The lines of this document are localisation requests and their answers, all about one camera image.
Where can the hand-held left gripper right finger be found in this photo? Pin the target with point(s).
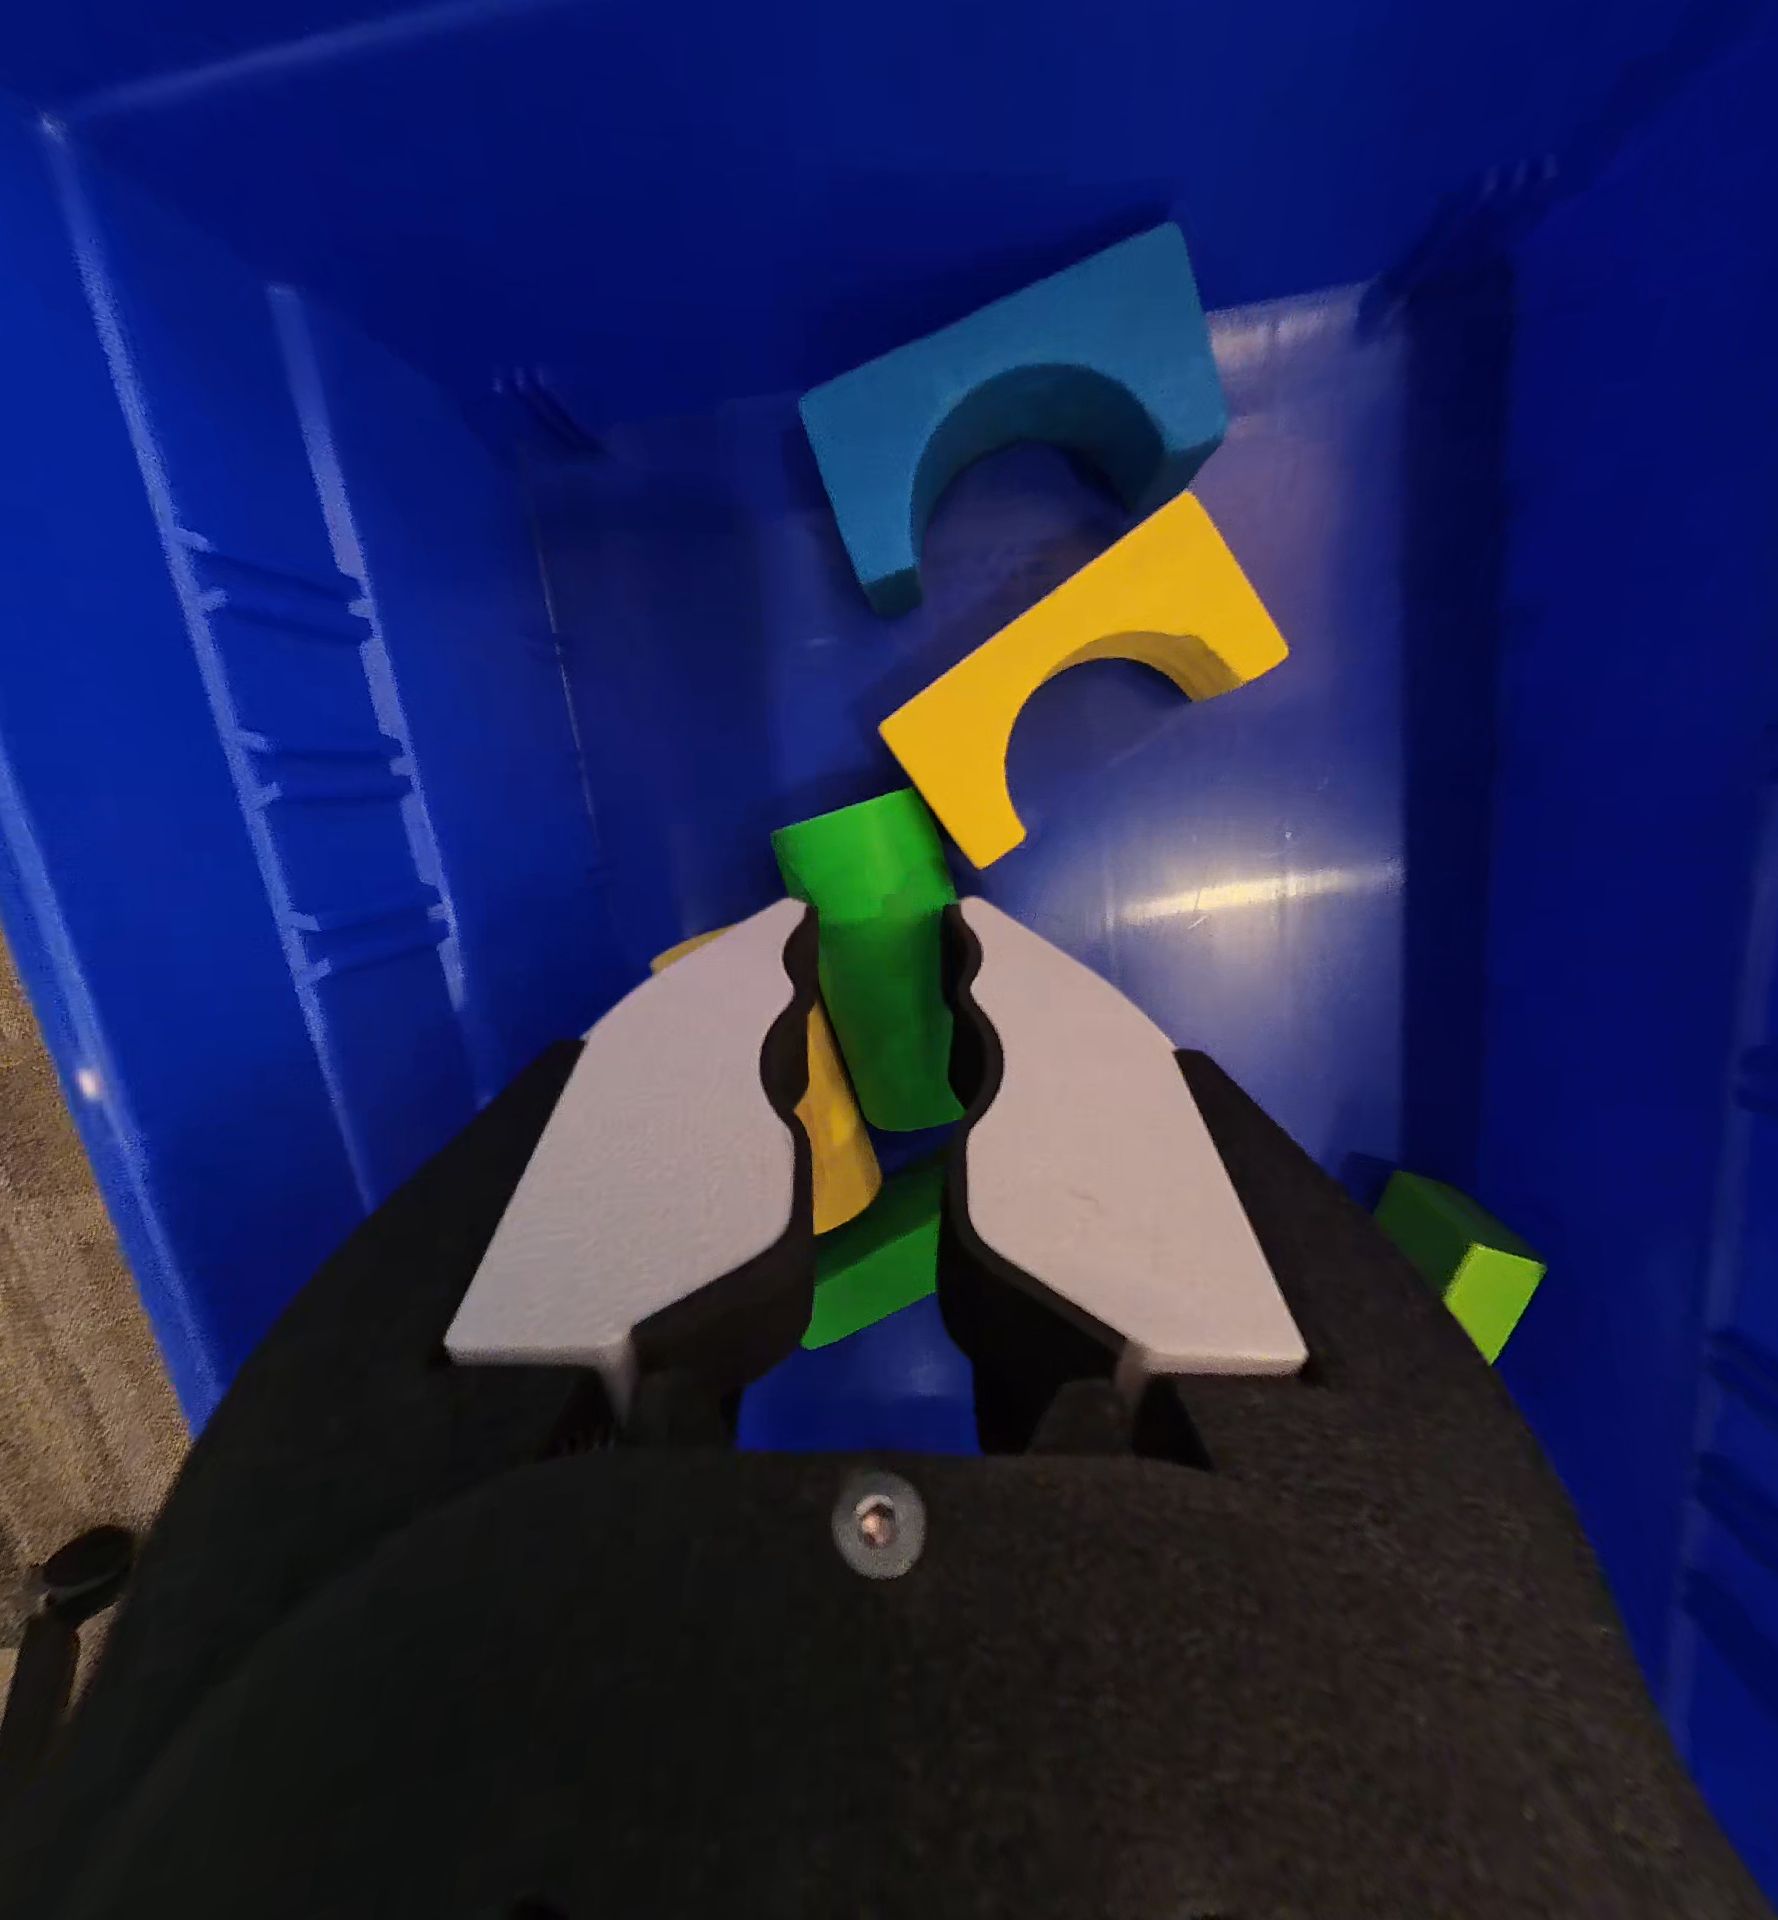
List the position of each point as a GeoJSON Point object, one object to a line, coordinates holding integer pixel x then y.
{"type": "Point", "coordinates": [1115, 1184]}

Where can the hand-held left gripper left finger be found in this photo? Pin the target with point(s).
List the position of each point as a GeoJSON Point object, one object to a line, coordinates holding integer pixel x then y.
{"type": "Point", "coordinates": [633, 1170]}

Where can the yellow cylinder block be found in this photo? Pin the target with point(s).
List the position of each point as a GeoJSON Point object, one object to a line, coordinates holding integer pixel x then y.
{"type": "Point", "coordinates": [837, 1140]}

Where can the green cylinder block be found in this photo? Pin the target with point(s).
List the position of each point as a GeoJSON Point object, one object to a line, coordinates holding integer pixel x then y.
{"type": "Point", "coordinates": [875, 930]}

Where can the yellow arch block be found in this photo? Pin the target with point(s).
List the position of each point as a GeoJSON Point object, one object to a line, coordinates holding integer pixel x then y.
{"type": "Point", "coordinates": [1129, 600]}

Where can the blue plastic bin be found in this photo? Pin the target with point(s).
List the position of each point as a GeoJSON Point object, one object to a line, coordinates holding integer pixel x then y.
{"type": "Point", "coordinates": [379, 600]}

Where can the blue arch block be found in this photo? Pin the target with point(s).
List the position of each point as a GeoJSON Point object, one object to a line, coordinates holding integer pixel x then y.
{"type": "Point", "coordinates": [1009, 345]}

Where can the green wooden block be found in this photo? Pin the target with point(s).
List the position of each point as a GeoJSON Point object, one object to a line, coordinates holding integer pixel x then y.
{"type": "Point", "coordinates": [868, 1275]}
{"type": "Point", "coordinates": [1490, 1289]}

